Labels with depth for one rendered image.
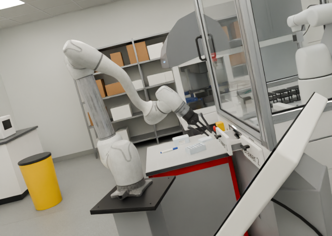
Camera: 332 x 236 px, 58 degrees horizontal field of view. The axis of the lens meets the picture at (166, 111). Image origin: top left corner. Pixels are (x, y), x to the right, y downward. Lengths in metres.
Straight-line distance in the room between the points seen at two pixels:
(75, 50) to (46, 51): 4.82
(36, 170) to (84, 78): 2.49
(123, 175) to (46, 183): 2.60
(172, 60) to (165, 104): 0.88
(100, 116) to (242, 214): 1.21
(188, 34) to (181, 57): 0.20
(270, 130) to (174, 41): 1.46
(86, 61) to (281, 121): 0.97
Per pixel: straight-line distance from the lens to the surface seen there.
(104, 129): 1.75
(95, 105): 1.73
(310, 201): 0.84
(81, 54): 1.57
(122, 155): 1.58
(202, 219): 2.14
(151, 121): 1.84
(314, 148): 1.43
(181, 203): 2.07
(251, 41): 1.27
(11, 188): 4.94
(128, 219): 1.68
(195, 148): 2.09
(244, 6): 1.28
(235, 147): 1.75
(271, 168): 0.62
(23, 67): 6.55
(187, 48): 2.58
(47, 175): 4.11
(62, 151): 6.53
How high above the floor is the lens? 1.39
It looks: 9 degrees down
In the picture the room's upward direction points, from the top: 14 degrees counter-clockwise
